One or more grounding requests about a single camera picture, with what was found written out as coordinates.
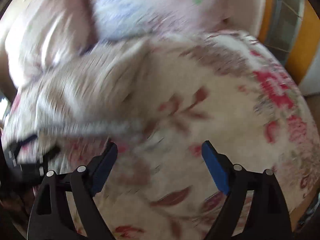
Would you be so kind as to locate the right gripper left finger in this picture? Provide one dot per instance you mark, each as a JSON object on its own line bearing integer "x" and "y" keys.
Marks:
{"x": 50, "y": 216}

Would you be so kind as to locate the beige cable-knit sweater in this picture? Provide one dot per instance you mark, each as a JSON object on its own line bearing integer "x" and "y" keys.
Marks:
{"x": 93, "y": 95}

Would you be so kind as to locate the floral bed sheet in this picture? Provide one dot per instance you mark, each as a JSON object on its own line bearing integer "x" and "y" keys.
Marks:
{"x": 223, "y": 87}

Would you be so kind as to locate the left floral pillow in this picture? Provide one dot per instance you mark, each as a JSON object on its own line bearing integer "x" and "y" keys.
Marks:
{"x": 44, "y": 33}

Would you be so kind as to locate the floral pillow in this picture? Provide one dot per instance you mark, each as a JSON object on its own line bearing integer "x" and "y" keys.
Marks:
{"x": 117, "y": 19}
{"x": 44, "y": 33}

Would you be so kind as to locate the right floral pillow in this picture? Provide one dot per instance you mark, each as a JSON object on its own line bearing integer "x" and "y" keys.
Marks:
{"x": 117, "y": 19}

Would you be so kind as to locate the wooden glass door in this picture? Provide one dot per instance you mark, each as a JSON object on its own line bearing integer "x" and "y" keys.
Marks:
{"x": 290, "y": 30}

